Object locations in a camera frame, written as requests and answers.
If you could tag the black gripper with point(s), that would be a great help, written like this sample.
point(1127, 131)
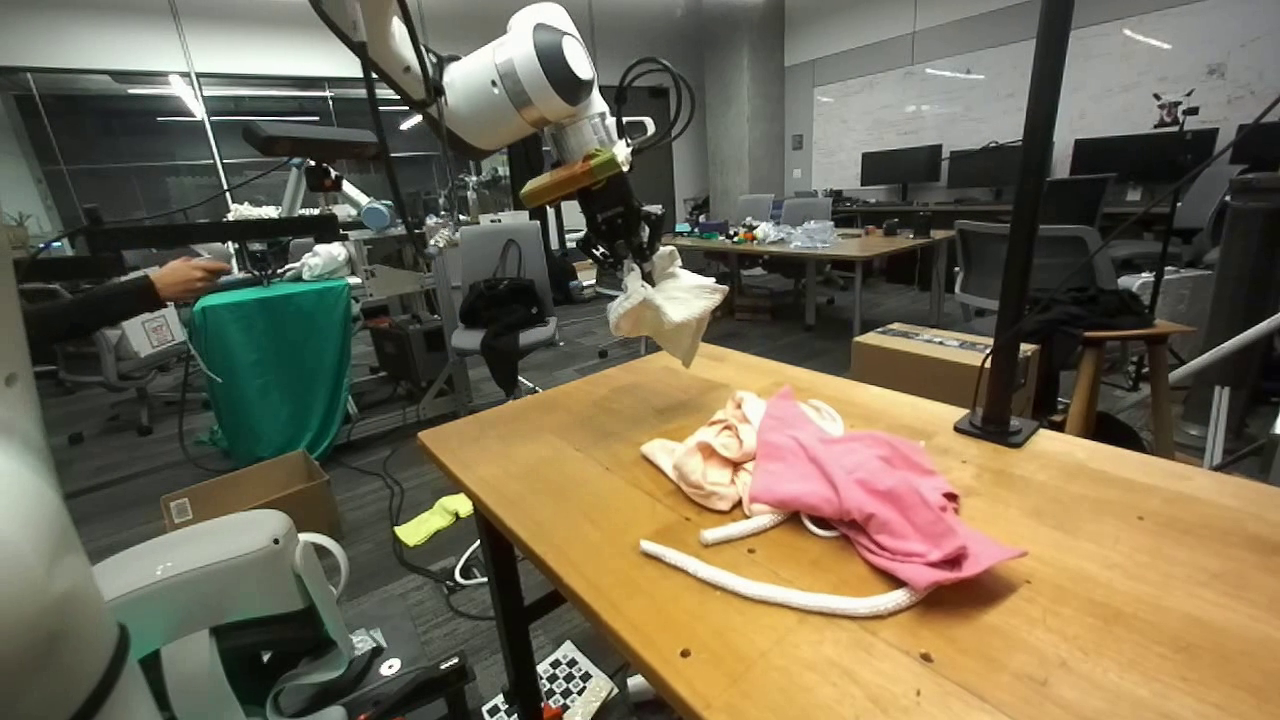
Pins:
point(618, 225)

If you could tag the white towel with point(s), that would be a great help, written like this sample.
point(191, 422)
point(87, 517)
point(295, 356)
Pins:
point(674, 313)

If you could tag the peach printed cloth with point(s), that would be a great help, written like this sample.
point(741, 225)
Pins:
point(712, 460)

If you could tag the pink cloth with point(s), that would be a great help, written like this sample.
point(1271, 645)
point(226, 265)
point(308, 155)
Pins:
point(881, 503)

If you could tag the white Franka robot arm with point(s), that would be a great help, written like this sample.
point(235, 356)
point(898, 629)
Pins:
point(522, 83)

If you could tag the forearm in black sleeve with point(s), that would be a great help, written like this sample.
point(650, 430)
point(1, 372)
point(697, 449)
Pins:
point(95, 307)

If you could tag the person's bare hand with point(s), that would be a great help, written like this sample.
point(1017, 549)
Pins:
point(191, 277)

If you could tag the black handbag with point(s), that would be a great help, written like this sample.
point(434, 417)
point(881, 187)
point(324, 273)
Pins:
point(507, 313)

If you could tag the grey office chair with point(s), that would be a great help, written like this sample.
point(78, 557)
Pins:
point(464, 252)

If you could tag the cardboard box with black tape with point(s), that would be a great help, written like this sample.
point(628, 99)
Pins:
point(923, 362)

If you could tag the small white background robot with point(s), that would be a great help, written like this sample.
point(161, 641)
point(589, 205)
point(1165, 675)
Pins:
point(320, 260)

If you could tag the yellow green floor object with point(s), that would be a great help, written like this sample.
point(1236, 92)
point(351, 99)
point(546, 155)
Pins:
point(434, 520)

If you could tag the black flat overhead panel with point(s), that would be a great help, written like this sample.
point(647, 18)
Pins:
point(314, 143)

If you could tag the black horizontal bar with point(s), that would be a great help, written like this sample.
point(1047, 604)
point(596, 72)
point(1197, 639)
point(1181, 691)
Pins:
point(264, 225)

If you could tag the green cloth cover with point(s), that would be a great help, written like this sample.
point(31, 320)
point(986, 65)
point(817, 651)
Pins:
point(274, 372)

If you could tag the black pole stand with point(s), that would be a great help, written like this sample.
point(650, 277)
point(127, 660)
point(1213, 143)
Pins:
point(1027, 202)

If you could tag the checkerboard calibration board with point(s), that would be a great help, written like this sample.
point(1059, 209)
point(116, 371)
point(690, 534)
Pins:
point(574, 683)

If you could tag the dark office chair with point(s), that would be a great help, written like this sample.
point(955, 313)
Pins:
point(1067, 260)

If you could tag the small open cardboard box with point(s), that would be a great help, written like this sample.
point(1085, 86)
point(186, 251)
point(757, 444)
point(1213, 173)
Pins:
point(252, 487)

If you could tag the black bag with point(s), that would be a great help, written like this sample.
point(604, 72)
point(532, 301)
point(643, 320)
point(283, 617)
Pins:
point(1085, 310)

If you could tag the white paper sign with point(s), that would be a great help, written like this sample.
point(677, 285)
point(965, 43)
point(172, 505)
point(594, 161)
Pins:
point(157, 334)

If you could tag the wooden stool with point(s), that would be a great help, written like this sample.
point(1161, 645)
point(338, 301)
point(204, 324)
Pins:
point(1132, 331)

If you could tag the wide black computer monitor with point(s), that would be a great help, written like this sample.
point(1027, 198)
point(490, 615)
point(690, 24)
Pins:
point(1142, 155)

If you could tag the grey metal handrail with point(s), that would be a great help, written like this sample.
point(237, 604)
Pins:
point(1226, 349)

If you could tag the olive wrist camera mount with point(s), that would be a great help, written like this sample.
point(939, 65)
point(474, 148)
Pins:
point(574, 178)

